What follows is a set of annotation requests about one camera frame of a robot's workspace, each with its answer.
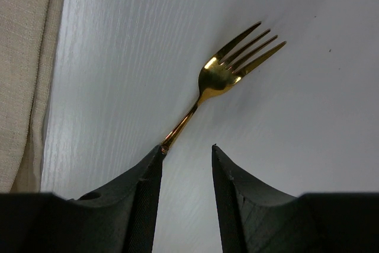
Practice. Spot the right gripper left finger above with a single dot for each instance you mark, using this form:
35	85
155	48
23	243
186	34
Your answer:
120	216

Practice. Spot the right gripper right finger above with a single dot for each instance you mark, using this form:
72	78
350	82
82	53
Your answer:
249	211

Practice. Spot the gold fork dark green handle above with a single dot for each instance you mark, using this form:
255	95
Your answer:
222	72

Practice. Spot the beige cloth napkin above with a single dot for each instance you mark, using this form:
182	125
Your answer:
29	36

